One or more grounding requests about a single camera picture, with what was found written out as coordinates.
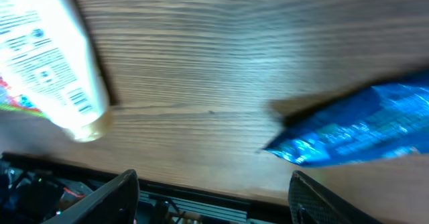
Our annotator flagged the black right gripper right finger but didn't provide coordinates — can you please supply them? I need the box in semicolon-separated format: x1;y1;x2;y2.
288;170;381;224

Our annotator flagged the Haribo gummy candy bag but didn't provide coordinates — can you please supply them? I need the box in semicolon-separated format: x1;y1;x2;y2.
1;77;45;118

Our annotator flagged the blue snack wrapper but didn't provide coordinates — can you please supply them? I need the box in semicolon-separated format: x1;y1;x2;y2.
264;70;428;168

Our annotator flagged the white tube with gold cap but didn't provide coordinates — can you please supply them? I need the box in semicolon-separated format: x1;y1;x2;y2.
1;0;113;142

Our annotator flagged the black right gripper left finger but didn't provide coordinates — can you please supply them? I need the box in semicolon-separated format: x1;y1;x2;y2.
44;169;139;224

